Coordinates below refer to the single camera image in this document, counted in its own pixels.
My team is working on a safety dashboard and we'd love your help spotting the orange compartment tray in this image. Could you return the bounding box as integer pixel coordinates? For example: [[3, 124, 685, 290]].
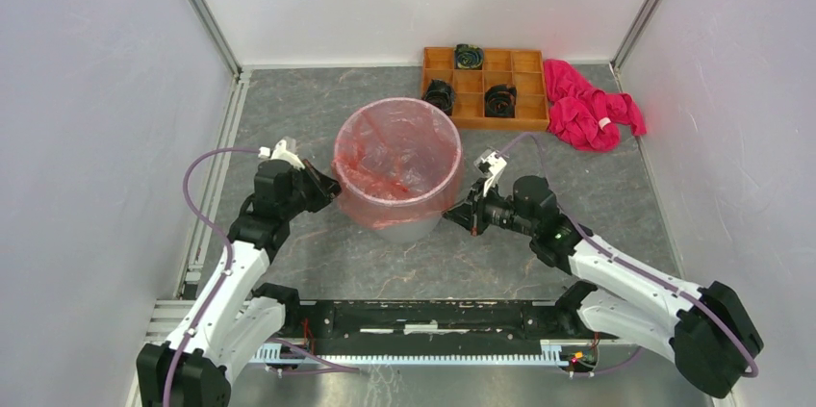
[[421, 46, 549, 132]]

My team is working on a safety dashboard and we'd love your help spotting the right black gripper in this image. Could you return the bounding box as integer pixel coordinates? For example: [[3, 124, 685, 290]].
[[442, 177, 536, 238]]

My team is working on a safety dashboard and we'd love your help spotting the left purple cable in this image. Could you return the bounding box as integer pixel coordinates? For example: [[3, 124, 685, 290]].
[[161, 147, 269, 407]]

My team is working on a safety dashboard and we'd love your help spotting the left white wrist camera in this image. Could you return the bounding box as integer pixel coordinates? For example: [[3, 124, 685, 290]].
[[258, 137, 305, 169]]

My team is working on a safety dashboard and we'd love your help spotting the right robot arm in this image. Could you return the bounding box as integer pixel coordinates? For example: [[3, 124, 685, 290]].
[[444, 176, 764, 398]]

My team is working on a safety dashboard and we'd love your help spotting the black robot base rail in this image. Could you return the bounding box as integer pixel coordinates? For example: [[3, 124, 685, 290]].
[[271, 281, 597, 361]]

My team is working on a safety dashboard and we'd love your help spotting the white slotted cable duct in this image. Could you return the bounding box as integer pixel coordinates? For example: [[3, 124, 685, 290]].
[[249, 343, 599, 369]]

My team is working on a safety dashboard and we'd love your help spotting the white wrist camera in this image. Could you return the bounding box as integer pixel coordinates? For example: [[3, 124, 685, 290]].
[[474, 149, 507, 196], [258, 137, 305, 169]]

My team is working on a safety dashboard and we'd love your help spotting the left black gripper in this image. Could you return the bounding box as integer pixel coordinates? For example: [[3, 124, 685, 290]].
[[280, 160, 346, 219]]

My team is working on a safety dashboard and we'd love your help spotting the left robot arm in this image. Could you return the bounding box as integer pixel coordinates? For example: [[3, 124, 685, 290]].
[[136, 157, 342, 406]]

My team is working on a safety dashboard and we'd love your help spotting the dark rolled belt top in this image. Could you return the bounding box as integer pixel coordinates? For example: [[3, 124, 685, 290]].
[[453, 43, 484, 70]]

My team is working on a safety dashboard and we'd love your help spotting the grey plastic trash bin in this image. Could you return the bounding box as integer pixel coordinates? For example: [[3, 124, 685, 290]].
[[334, 96, 467, 244]]

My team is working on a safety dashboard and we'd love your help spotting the pink crumpled cloth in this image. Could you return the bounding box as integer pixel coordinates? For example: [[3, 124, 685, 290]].
[[543, 59, 647, 152]]

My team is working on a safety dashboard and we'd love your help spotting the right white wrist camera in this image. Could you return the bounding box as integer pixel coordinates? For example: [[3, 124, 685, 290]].
[[474, 149, 507, 196]]

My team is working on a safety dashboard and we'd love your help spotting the black rolled belt right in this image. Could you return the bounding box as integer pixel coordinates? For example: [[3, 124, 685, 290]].
[[484, 84, 517, 118]]

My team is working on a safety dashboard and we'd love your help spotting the red translucent trash bag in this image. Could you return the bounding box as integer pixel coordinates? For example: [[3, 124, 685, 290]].
[[330, 96, 467, 231]]

